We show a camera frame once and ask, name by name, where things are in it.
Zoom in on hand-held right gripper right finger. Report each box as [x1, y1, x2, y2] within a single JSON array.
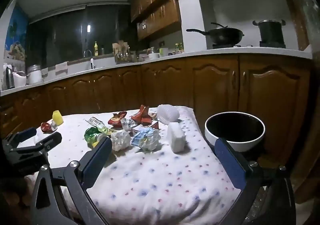
[[214, 137, 297, 225]]

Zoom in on crumpled white paper ball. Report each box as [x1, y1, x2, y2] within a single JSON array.
[[110, 131, 132, 152]]

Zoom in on white ribbed plastic cup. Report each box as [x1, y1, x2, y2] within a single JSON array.
[[157, 104, 180, 125]]

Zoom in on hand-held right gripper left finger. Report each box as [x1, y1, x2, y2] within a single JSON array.
[[30, 137, 113, 225]]

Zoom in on dark kitchen window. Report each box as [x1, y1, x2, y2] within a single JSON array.
[[26, 5, 138, 68]]

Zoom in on green wrapper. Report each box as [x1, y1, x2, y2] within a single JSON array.
[[84, 127, 110, 148]]

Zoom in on floral white cloth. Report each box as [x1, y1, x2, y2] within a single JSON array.
[[19, 106, 240, 225]]

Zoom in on crumpled blue white wrapper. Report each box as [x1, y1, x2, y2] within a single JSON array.
[[130, 127, 161, 152]]

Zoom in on wall poster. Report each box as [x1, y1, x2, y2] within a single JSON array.
[[4, 6, 29, 61]]

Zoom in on crumpled clear plastic piece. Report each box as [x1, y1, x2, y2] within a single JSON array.
[[121, 118, 135, 131]]

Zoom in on wooden base cabinets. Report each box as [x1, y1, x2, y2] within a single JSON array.
[[0, 53, 313, 150]]

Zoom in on chrome faucet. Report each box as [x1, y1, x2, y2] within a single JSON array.
[[84, 49, 97, 70]]

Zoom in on white kitchen countertop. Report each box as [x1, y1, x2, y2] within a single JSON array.
[[0, 46, 313, 96]]

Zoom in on white canister with metal lid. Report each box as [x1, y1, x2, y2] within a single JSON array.
[[27, 65, 43, 85]]

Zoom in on black hob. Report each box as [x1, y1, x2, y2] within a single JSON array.
[[259, 40, 286, 48]]

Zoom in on white-rimmed black bin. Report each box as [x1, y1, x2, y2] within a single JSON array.
[[204, 112, 265, 152]]

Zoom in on small yellow cup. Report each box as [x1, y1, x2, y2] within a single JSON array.
[[52, 110, 64, 125]]

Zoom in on wooden wall cabinets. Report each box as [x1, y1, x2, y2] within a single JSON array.
[[130, 0, 200, 41]]

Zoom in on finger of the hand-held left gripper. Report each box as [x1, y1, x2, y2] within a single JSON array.
[[2, 127, 37, 150], [10, 132, 62, 157]]

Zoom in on steel kettle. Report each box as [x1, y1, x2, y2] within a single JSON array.
[[3, 63, 15, 90]]

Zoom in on black stock pot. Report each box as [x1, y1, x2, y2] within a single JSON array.
[[252, 19, 286, 43]]

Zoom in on black wok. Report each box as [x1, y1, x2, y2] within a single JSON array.
[[186, 23, 245, 45]]

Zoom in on folded red wrapper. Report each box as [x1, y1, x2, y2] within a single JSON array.
[[131, 105, 153, 125]]

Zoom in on white foam block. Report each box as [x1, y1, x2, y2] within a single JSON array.
[[167, 122, 187, 153]]

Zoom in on person's left hand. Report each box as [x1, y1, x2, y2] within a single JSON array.
[[0, 176, 38, 215]]

